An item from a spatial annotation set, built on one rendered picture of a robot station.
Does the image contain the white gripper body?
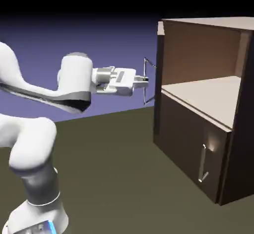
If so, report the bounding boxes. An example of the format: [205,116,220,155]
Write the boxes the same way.
[107,67,137,97]

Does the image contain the thin metal door handle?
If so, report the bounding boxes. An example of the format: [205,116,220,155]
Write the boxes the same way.
[143,57,158,107]

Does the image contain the dark brown open cabinet door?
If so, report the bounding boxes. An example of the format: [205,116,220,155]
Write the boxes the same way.
[153,20,166,144]

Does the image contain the dark brown wooden cabinet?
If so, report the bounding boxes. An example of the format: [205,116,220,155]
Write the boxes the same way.
[153,16,254,207]

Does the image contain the dark brown closed cabinet door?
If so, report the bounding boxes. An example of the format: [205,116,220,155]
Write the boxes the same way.
[158,91,229,204]

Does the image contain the shiny silver door handle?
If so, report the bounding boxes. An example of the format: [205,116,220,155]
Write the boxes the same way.
[197,143,209,183]

